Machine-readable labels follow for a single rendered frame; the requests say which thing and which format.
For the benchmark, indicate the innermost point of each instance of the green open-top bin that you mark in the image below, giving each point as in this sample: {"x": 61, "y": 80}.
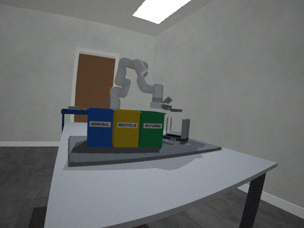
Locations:
{"x": 151, "y": 129}

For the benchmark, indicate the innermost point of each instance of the blue bin with label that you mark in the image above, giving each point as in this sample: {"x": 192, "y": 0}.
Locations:
{"x": 99, "y": 127}

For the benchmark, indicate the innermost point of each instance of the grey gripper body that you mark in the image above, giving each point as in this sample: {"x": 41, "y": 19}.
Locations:
{"x": 157, "y": 105}

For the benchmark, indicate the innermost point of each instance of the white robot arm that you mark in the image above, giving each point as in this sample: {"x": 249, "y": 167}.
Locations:
{"x": 140, "y": 66}

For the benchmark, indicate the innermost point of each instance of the yellow recycle bin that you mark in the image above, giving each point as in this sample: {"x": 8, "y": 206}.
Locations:
{"x": 126, "y": 128}

